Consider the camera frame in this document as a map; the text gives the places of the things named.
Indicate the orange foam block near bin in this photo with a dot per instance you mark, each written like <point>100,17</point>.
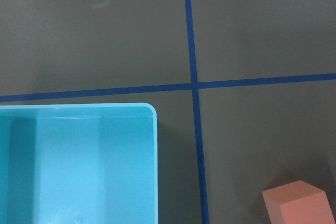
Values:
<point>297,202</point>

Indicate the light blue plastic bin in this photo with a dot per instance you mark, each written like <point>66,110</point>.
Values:
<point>79,163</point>

